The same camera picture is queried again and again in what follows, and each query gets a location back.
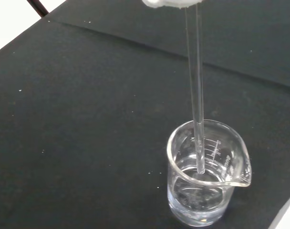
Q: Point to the clear glass beaker with water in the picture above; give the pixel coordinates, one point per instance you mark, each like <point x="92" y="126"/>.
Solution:
<point x="202" y="174"/>

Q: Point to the black bench cloth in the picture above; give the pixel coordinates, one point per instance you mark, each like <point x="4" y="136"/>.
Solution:
<point x="99" y="119"/>

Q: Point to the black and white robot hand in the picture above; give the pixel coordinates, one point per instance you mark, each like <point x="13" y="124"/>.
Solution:
<point x="167" y="2"/>

